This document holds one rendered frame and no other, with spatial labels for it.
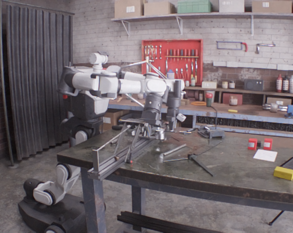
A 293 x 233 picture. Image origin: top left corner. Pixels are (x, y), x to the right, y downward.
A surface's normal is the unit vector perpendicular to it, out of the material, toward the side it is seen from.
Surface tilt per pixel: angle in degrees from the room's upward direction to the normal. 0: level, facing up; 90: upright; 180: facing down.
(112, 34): 90
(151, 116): 60
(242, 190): 90
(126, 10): 90
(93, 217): 90
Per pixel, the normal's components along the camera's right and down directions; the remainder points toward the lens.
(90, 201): -0.40, 0.19
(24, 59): 0.28, 0.21
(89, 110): 0.25, 0.43
